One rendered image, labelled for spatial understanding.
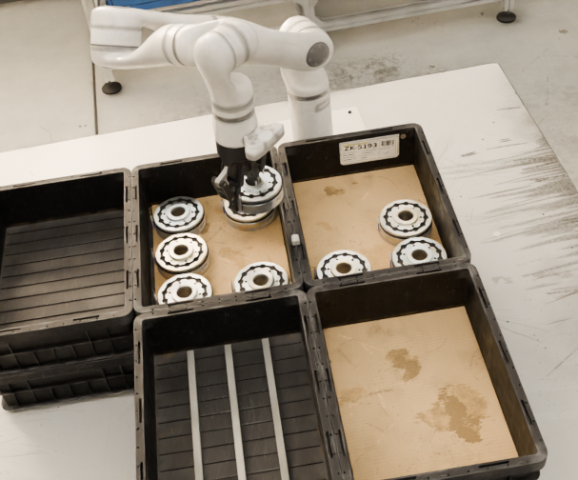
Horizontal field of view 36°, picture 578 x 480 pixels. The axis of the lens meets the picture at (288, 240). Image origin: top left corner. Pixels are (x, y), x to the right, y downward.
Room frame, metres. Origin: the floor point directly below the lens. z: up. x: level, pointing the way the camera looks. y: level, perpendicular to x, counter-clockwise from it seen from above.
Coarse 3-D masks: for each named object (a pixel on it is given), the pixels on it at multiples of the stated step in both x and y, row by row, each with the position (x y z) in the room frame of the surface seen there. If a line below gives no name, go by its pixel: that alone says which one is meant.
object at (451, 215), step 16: (384, 128) 1.43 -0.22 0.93; (400, 128) 1.43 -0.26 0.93; (416, 128) 1.42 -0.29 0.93; (288, 144) 1.42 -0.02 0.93; (304, 144) 1.42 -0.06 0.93; (432, 160) 1.32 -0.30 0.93; (288, 176) 1.34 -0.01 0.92; (432, 176) 1.27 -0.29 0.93; (288, 192) 1.27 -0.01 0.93; (448, 208) 1.18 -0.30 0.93; (464, 240) 1.09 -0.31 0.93; (304, 256) 1.11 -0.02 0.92; (464, 256) 1.05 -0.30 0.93; (304, 272) 1.07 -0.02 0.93; (368, 272) 1.04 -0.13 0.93; (384, 272) 1.04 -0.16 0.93; (304, 288) 1.05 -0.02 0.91
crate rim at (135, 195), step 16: (176, 160) 1.41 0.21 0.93; (192, 160) 1.41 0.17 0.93; (208, 160) 1.41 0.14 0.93; (272, 160) 1.38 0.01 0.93; (288, 208) 1.23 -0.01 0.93; (288, 224) 1.19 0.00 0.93; (288, 240) 1.15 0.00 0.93; (272, 288) 1.04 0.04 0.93; (288, 288) 1.03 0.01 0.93; (160, 304) 1.03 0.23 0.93; (176, 304) 1.03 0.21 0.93; (192, 304) 1.02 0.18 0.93
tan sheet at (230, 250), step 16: (208, 208) 1.37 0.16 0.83; (208, 224) 1.32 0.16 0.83; (224, 224) 1.31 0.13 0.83; (272, 224) 1.30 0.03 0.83; (160, 240) 1.29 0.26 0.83; (208, 240) 1.27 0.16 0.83; (224, 240) 1.27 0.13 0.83; (240, 240) 1.26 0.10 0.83; (256, 240) 1.26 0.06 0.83; (272, 240) 1.25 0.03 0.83; (224, 256) 1.22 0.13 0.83; (240, 256) 1.22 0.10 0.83; (256, 256) 1.21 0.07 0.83; (272, 256) 1.21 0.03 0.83; (208, 272) 1.18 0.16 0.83; (224, 272) 1.18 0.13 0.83; (288, 272) 1.16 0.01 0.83; (160, 288) 1.16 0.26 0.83; (224, 288) 1.14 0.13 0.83
